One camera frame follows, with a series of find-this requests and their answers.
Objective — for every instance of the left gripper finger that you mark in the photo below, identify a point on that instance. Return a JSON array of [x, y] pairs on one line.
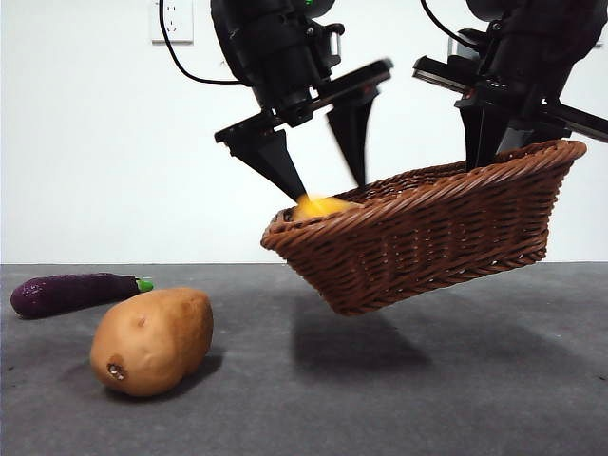
[[271, 152], [351, 133]]

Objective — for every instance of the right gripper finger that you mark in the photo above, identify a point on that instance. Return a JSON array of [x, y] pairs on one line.
[[472, 138], [494, 138]]

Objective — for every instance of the yellow corn cob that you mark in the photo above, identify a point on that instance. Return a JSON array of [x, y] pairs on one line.
[[323, 206]]

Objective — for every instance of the brown wicker basket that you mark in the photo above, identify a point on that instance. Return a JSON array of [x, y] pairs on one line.
[[418, 247]]

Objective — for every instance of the brown potato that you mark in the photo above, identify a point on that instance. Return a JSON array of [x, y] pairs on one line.
[[152, 342]]

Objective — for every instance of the purple eggplant with green stem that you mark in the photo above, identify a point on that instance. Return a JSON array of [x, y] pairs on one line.
[[66, 294]]

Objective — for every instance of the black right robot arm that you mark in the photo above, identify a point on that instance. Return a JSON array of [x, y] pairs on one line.
[[537, 38]]

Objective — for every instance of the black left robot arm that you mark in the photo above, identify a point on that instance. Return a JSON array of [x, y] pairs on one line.
[[266, 38]]

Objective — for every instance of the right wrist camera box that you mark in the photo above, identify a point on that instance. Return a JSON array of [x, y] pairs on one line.
[[458, 50]]

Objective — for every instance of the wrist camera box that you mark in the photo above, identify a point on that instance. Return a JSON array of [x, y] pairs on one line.
[[335, 45], [458, 50]]

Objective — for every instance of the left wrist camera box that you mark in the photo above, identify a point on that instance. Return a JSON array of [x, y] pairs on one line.
[[335, 45]]

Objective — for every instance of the white wall socket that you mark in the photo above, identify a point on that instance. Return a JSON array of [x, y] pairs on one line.
[[183, 24]]

